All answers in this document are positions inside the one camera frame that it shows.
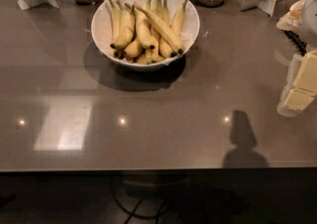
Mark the upright yellow banana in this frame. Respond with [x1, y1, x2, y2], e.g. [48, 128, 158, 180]
[171, 0, 189, 35]
[153, 0, 170, 25]

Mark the long diagonal yellow banana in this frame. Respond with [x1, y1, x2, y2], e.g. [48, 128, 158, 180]
[134, 3, 185, 55]

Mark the left thin yellow banana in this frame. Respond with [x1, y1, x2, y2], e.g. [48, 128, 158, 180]
[108, 0, 121, 40]

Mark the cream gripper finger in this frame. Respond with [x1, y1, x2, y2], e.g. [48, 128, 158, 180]
[276, 87, 314, 117]

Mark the curved yellow banana left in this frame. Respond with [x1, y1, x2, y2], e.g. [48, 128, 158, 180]
[110, 0, 135, 50]

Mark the back upright yellow banana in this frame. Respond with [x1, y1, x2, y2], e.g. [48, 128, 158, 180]
[153, 0, 170, 25]

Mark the black floor cable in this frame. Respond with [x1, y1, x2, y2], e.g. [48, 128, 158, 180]
[109, 174, 172, 224]

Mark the central yellow banana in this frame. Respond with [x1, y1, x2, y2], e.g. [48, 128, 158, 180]
[135, 9, 155, 50]

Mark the black mesh mat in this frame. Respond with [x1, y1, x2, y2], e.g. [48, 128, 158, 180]
[283, 31, 307, 56]

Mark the lower front yellow banana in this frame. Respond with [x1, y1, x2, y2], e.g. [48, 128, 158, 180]
[123, 38, 144, 58]

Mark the right upright yellow banana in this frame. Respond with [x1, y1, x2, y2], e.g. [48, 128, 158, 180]
[171, 0, 189, 35]

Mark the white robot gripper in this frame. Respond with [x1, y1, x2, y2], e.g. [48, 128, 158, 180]
[276, 0, 317, 95]

